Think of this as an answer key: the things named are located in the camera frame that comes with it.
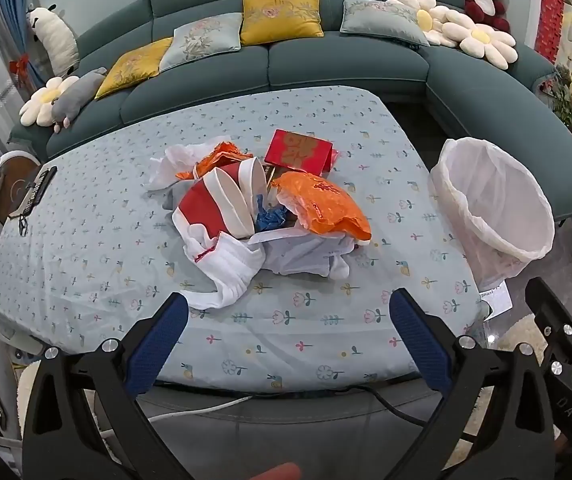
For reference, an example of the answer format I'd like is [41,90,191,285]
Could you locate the white cloth towel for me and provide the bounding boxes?
[172,210,357,311]

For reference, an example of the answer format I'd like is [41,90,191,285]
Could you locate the red white paper cup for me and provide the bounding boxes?
[222,157,267,220]
[172,168,254,240]

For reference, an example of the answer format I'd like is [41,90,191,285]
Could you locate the blue wrapper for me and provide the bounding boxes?
[254,194,289,232]

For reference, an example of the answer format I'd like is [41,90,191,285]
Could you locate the orange plastic bag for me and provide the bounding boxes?
[271,171,371,242]

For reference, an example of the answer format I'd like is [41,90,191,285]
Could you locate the orange torn wrapper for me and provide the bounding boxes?
[175,141,253,181]

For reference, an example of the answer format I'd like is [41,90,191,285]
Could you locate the red gold gift box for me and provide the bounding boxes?
[264,129,338,177]

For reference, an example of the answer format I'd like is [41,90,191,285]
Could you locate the white tissue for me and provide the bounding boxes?
[147,136,231,191]

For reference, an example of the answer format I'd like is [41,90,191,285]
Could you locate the white lined trash bin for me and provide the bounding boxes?
[430,136,555,292]

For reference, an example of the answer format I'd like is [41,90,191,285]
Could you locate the floral light blue tablecloth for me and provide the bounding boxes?
[0,87,486,392]

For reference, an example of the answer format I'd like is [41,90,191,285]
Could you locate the black remote control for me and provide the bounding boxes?
[9,166,58,237]

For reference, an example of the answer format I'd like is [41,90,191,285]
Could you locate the grey plush toy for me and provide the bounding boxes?
[51,67,108,134]

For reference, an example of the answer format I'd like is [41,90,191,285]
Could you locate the white flower pillow left end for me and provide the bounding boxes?
[19,76,78,127]

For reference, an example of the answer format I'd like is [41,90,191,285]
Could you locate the yellow embroidered cushion left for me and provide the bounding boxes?
[95,37,173,100]

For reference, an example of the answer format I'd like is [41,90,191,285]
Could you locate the yellow embroidered cushion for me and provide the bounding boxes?
[240,0,324,47]
[95,37,173,100]

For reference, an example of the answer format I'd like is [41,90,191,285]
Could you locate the light blue cushion left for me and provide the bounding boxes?
[159,12,243,73]

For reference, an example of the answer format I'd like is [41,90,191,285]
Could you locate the light blue cushion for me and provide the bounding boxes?
[159,12,243,73]
[339,0,429,46]

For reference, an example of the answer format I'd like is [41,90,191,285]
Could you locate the white flower pillow outer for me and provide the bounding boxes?
[440,10,518,70]

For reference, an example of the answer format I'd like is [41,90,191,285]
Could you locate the white flower pillow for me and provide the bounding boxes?
[387,0,457,48]
[440,10,518,70]

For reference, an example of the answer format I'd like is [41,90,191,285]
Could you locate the white panda plush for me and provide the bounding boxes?
[26,4,80,77]

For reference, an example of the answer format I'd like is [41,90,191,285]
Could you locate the white flower pillow inner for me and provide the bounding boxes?
[387,0,457,48]

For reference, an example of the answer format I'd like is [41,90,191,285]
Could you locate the yellow embroidered cushion centre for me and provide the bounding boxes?
[240,0,324,47]

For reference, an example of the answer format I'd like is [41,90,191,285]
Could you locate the teal sectional sofa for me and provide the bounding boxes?
[10,0,572,219]

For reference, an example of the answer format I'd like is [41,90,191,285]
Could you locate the light blue cushion right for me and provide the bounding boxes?
[339,0,429,46]

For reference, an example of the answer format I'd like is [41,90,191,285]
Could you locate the black cable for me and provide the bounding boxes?
[335,383,477,443]

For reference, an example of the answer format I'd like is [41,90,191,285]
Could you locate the white cable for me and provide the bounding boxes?
[96,392,256,441]

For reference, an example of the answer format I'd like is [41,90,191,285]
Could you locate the red patterned wall panel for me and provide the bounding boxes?
[534,0,564,62]

